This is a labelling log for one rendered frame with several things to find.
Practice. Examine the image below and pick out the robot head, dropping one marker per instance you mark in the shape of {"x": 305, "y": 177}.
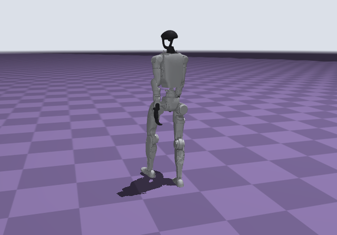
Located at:
{"x": 170, "y": 36}

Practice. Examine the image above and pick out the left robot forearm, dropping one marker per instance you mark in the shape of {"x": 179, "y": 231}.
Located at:
{"x": 156, "y": 92}

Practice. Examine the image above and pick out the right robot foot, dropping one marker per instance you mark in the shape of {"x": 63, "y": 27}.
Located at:
{"x": 179, "y": 182}

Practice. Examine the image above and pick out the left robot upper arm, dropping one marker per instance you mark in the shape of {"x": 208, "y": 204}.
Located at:
{"x": 156, "y": 63}

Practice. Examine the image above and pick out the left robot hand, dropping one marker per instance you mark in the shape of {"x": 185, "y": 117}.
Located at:
{"x": 157, "y": 107}

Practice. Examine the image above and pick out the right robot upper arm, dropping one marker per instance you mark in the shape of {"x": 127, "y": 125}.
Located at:
{"x": 185, "y": 61}

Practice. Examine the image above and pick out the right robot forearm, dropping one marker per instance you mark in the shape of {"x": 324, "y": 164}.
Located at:
{"x": 178, "y": 90}

